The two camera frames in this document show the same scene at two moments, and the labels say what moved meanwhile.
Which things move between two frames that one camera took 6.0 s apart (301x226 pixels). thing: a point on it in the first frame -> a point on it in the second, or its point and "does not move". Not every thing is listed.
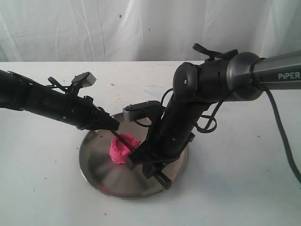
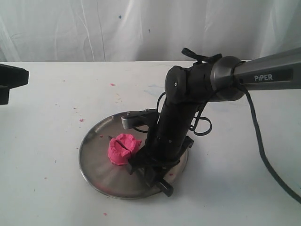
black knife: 159,176 -> 166,187
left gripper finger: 103,114 -> 13,76
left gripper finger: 108,124 -> 4,96
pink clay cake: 118,151 does not move
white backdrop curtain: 146,30 does not move
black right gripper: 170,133 does not move
